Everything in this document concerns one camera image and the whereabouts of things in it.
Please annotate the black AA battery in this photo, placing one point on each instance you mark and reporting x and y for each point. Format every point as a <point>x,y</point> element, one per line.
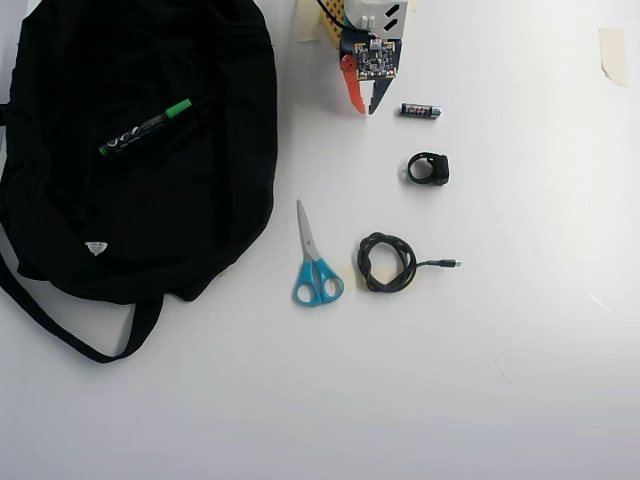
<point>420,110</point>

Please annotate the green and black marker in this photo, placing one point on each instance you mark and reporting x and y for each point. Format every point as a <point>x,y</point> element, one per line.
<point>145,127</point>

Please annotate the black fabric bag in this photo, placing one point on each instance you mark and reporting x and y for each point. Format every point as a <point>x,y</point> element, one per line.
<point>150,210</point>

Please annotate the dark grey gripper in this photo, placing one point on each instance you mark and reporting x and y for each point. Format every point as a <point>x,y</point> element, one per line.
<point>356,94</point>

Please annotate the long beige masking tape strip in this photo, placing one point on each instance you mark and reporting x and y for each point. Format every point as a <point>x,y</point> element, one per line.
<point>614,55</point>

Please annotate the bare camera circuit board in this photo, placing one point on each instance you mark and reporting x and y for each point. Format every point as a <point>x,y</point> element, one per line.
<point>376,60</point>

